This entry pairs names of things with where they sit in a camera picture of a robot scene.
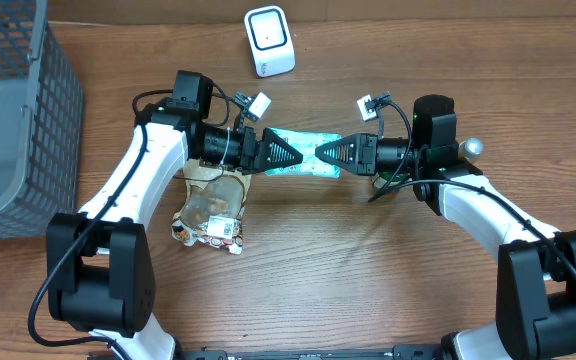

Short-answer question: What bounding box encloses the teal wet wipes pack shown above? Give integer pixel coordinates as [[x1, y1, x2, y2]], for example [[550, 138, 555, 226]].
[[265, 128, 342, 179]]

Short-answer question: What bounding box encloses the green lid jar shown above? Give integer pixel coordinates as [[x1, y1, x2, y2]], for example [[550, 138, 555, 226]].
[[372, 172, 410, 189]]

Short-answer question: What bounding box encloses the Pantree snack bag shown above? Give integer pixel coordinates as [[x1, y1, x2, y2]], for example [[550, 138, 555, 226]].
[[171, 160, 252, 255]]

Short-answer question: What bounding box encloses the yellow liquid bottle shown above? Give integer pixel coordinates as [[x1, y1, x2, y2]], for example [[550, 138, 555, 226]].
[[458, 138, 484, 164]]

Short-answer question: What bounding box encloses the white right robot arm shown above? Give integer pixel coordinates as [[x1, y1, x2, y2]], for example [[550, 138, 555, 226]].
[[315, 94, 576, 359]]

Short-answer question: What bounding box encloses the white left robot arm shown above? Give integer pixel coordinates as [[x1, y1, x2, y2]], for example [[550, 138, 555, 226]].
[[28, 70, 303, 359]]

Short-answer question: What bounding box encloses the white barcode scanner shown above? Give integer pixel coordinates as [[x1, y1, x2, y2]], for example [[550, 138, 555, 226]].
[[244, 5, 296, 78]]

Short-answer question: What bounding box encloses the grey plastic mesh basket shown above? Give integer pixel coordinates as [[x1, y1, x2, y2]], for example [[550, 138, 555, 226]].
[[0, 1, 85, 238]]

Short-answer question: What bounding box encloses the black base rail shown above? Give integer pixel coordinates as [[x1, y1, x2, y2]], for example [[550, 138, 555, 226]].
[[87, 342, 454, 360]]

